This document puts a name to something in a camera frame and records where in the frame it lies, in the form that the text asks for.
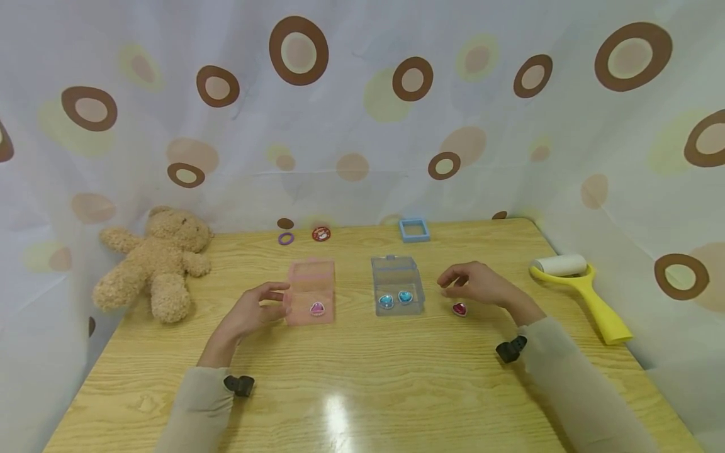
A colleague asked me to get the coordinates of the person's right hand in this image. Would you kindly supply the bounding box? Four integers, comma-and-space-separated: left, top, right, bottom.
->
436, 261, 531, 313

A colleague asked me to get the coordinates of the person's left hand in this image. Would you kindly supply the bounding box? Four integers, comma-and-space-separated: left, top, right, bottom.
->
216, 282, 291, 345

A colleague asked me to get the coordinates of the pink transparent box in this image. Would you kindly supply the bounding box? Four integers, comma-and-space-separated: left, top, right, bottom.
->
284, 257, 337, 327

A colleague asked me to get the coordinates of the person's left forearm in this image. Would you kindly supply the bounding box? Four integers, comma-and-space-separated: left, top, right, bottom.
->
154, 332, 245, 453

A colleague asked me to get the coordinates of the person's right forearm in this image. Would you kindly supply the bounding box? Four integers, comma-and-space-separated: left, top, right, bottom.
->
505, 299, 663, 453

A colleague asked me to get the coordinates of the black wrist band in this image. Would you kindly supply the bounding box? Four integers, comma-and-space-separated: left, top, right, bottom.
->
223, 375, 256, 398
495, 335, 529, 364

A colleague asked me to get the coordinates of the clear blue transparent box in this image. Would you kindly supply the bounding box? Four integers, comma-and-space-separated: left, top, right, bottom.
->
371, 255, 426, 317

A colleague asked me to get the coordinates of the beige teddy bear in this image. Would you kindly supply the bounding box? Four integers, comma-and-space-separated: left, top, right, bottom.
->
92, 206, 215, 325

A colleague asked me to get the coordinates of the yellow lint roller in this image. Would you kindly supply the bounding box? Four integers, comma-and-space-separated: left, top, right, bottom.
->
529, 254, 634, 345

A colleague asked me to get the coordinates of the blue square frame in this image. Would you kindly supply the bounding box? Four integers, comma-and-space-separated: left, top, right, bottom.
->
398, 218, 431, 243

